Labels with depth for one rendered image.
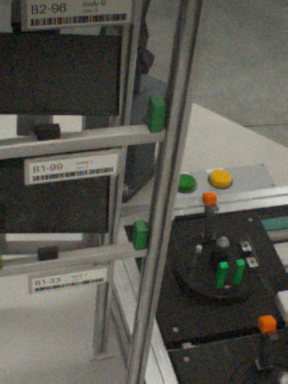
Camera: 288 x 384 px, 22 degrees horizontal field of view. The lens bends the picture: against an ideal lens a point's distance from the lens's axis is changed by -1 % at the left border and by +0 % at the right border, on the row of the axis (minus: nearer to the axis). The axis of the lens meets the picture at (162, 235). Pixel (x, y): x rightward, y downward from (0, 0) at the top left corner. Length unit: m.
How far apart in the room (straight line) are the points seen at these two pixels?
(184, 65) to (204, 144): 1.01
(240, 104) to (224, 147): 1.60
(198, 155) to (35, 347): 0.59
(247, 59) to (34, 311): 2.41
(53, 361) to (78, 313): 0.11
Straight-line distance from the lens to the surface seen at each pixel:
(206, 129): 1.68
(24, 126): 0.99
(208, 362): 1.13
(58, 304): 1.31
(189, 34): 0.62
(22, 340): 1.27
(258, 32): 3.74
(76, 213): 0.80
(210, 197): 1.21
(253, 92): 3.33
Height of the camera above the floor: 1.90
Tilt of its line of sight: 47 degrees down
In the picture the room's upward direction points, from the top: 9 degrees clockwise
